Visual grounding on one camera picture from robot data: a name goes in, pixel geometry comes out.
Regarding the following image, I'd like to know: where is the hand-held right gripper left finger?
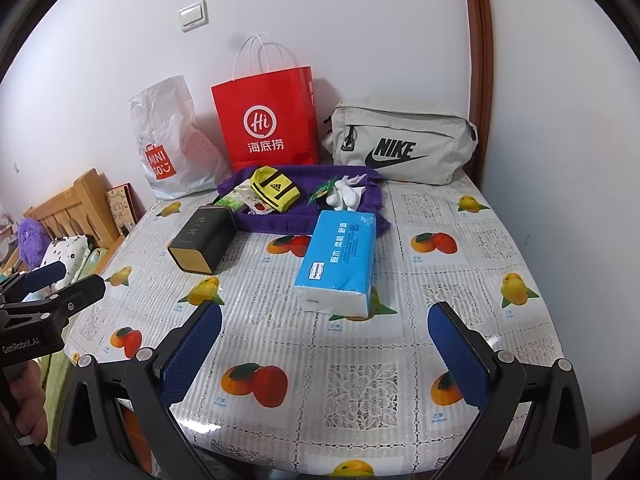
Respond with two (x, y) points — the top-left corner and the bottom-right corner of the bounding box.
(57, 301), (222, 480)

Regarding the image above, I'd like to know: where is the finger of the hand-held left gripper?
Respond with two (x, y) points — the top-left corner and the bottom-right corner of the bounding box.
(30, 274), (107, 322)
(0, 260), (67, 297)

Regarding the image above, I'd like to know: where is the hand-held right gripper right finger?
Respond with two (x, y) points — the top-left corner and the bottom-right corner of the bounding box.
(428, 301), (593, 480)

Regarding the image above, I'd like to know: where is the light green packet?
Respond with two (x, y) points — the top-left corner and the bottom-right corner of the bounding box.
(215, 195), (251, 214)

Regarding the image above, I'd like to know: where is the clear sticker packet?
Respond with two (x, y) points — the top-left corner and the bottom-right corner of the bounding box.
(230, 182), (275, 217)

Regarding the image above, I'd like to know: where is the purple towel tray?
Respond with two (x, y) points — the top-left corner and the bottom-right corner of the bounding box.
(216, 162), (393, 236)

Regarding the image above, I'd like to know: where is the yellow mesh pouch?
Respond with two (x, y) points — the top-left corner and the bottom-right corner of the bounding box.
(249, 166), (302, 211)

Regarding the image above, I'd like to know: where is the dark green leaf packet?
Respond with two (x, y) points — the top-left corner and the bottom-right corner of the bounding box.
(307, 177), (339, 204)

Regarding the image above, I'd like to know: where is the person's left hand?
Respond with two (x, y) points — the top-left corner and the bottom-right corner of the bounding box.
(14, 360), (47, 437)

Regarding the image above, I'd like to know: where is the white dotted pillow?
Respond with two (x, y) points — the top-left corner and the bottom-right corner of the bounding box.
(40, 235), (94, 281)

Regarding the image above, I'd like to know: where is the purple plush toy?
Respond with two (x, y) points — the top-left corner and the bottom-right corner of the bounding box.
(17, 217), (49, 267)

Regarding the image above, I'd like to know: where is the light green cloth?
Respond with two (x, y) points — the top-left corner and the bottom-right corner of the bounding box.
(40, 350), (76, 423)

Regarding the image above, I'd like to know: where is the fruit print tablecloth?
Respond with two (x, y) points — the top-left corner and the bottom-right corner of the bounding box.
(65, 175), (566, 480)

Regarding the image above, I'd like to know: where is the patterned cardboard box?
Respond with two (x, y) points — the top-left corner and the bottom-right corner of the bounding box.
(106, 185), (138, 226)

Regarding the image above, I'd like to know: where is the black and gold box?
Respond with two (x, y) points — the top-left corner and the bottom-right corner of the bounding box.
(166, 205), (237, 276)

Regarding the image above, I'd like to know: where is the blue tissue pack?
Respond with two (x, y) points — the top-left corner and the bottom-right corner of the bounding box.
(292, 210), (377, 318)

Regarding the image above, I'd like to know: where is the white plastic shopping bag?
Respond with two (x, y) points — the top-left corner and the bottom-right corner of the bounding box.
(129, 75), (233, 201)

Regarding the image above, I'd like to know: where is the grey waist bag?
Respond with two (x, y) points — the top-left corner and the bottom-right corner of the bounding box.
(321, 101), (478, 187)

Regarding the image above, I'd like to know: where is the red paper shopping bag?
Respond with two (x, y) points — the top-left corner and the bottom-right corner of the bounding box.
(211, 34), (319, 173)

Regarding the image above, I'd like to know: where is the brown wooden door frame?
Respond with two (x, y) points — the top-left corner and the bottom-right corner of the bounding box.
(460, 0), (497, 186)

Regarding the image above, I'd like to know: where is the white light switch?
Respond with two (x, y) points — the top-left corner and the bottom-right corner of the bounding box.
(178, 1), (208, 32)

